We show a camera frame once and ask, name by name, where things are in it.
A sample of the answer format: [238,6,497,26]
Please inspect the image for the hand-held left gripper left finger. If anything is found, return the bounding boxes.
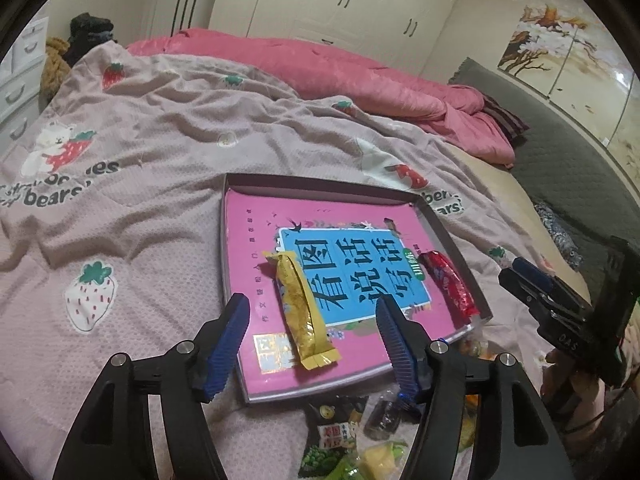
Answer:
[52,292,251,480]

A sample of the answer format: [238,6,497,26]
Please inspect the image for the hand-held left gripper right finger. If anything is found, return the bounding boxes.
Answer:
[375,294,576,480]

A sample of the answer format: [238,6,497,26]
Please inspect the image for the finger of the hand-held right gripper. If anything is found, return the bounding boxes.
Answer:
[498,268,567,324]
[511,256,595,312]

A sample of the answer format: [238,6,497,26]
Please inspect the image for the red snack bar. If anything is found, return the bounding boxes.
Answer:
[417,251,481,318]

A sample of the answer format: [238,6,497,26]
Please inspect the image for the yellow snack bar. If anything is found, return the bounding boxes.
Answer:
[264,250,342,372]

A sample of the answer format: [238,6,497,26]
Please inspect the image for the black and green snack packet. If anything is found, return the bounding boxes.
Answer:
[298,394,372,479]

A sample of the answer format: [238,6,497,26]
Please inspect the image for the light green snack packet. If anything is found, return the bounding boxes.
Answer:
[325,439,410,480]

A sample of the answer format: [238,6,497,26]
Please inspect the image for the pink box lid tray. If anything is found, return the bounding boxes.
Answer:
[219,173,494,406]

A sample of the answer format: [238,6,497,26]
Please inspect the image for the person's right hand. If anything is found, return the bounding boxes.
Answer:
[541,348,607,442]

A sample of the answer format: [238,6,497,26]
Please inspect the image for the floral patterned cloth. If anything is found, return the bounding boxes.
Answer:
[532,200,585,272]

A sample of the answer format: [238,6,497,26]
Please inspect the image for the dark wrapped candy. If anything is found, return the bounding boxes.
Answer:
[363,391,404,442]

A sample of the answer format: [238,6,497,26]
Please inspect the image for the beige bed sheet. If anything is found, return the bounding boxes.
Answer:
[444,144,601,306]

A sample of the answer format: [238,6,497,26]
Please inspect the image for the pink children's book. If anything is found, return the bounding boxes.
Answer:
[222,187,474,402]

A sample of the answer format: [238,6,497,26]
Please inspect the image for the grey padded headboard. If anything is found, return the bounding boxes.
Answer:
[447,57,640,273]

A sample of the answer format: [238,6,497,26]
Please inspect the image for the striped dark pillow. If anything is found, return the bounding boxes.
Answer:
[479,94,531,144]

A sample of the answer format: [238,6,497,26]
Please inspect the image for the pink strawberry print blanket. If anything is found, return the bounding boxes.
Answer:
[0,40,551,480]

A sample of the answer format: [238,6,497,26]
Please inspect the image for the pink quilt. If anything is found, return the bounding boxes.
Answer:
[125,27,517,169]

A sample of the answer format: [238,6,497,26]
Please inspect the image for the white wardrobe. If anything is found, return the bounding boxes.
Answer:
[207,0,472,86]

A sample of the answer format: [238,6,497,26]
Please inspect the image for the brown plush toy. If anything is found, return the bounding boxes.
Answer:
[40,36,72,102]

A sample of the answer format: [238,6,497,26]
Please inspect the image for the white drawer cabinet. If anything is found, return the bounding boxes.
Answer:
[0,16,52,142]

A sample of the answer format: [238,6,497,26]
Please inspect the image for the black clothing pile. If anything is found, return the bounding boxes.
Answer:
[67,12,117,69]

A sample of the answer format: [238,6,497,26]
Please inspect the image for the black cable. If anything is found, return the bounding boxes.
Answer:
[564,397,618,433]

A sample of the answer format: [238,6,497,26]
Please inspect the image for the tree mural wall panels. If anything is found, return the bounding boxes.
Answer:
[497,0,640,192]

